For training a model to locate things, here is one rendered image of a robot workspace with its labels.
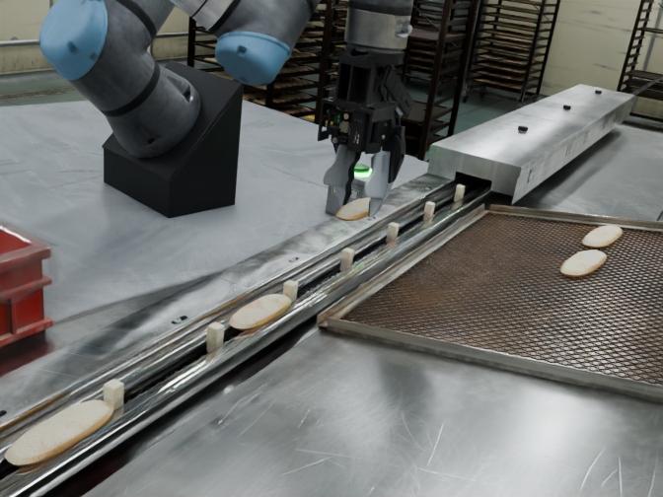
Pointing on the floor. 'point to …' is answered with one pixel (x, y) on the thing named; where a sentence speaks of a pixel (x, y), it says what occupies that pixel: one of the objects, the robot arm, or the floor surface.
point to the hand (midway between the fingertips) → (360, 201)
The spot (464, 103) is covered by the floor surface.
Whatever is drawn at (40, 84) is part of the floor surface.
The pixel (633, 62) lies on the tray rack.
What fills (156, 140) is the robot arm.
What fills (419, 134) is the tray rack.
